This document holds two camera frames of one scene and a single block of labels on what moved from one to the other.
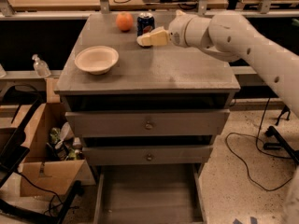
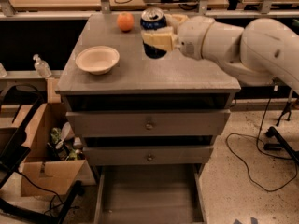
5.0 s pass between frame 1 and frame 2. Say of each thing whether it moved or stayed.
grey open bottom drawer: stayed
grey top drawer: stayed
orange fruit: stayed
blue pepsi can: moved
